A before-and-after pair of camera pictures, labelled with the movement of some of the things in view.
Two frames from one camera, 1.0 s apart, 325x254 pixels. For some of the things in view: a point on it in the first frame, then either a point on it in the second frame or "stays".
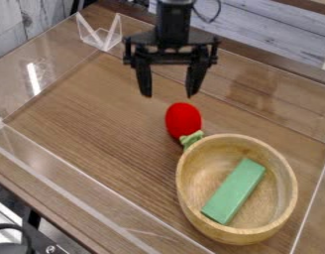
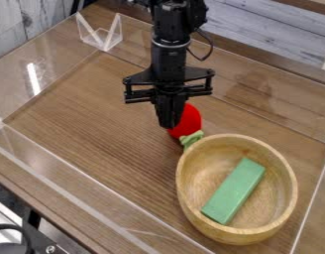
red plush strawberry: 185,121 stays
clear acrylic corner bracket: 101,38 stays
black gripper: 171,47 → 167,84
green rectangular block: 225,202 stays
